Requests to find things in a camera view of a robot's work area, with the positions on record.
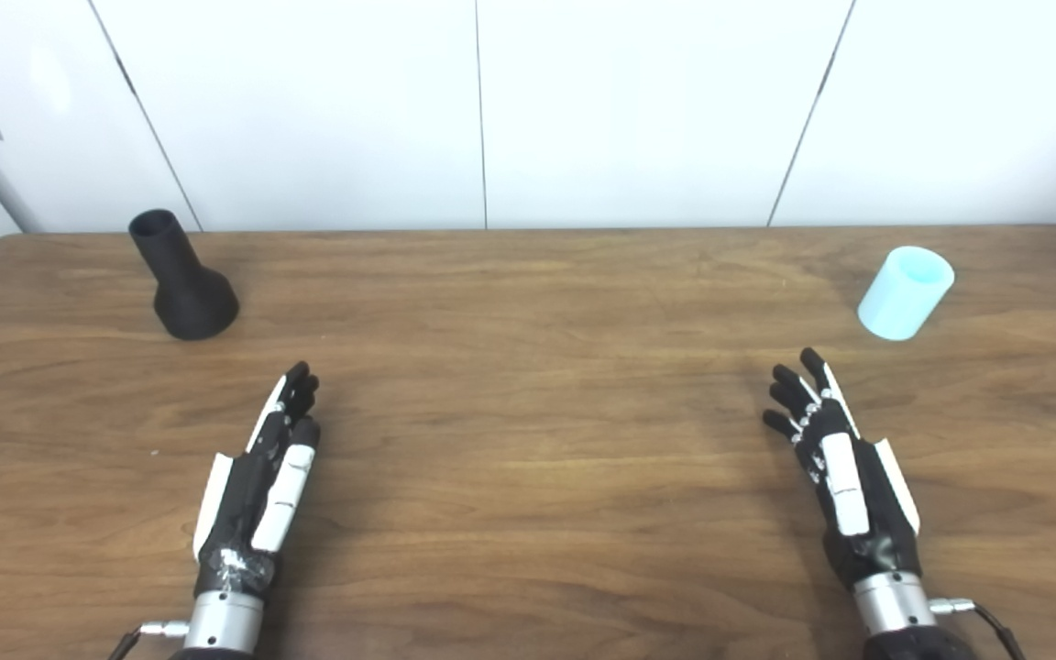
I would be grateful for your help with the right white-black robot hand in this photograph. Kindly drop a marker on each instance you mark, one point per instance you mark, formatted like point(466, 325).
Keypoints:
point(872, 541)

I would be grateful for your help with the left white-black robot hand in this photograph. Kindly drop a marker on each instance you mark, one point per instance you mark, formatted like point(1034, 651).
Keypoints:
point(244, 513)

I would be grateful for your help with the black peg base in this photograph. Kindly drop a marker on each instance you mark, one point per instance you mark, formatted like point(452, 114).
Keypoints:
point(191, 302)

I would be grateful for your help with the light blue cylinder cup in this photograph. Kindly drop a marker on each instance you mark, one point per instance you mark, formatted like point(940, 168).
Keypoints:
point(899, 298)

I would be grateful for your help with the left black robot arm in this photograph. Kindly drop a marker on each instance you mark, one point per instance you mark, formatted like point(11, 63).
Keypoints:
point(224, 623)

